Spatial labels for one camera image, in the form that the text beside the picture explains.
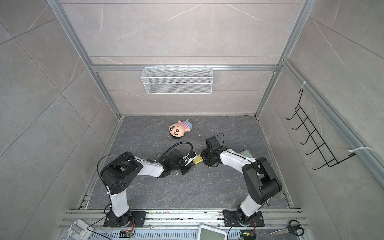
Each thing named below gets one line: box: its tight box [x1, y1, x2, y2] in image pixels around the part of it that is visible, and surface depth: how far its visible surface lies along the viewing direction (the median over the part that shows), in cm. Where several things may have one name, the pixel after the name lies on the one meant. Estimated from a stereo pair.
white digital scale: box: [197, 225, 228, 240], surface depth 67 cm
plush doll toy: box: [169, 119, 193, 139], surface depth 105 cm
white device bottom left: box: [67, 219, 94, 240], surface depth 70 cm
